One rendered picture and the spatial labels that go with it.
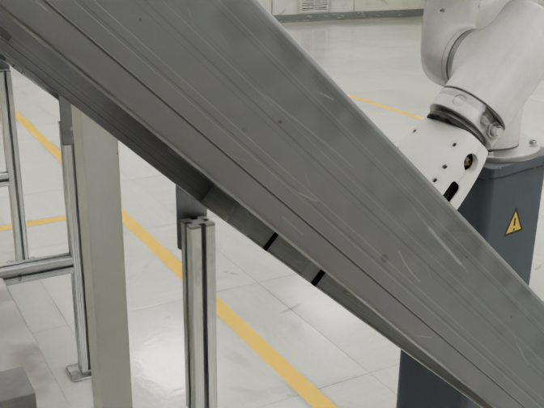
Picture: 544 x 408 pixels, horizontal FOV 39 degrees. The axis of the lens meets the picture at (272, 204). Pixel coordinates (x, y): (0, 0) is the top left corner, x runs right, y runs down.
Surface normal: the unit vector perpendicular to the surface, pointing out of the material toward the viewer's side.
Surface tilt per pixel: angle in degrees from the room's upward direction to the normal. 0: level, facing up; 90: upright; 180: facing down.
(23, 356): 0
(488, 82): 59
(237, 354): 0
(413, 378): 90
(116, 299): 90
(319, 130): 90
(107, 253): 90
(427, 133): 47
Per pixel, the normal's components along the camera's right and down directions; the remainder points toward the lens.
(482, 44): -0.69, -0.56
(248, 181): 0.48, 0.30
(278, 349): 0.01, -0.94
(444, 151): -0.54, -0.49
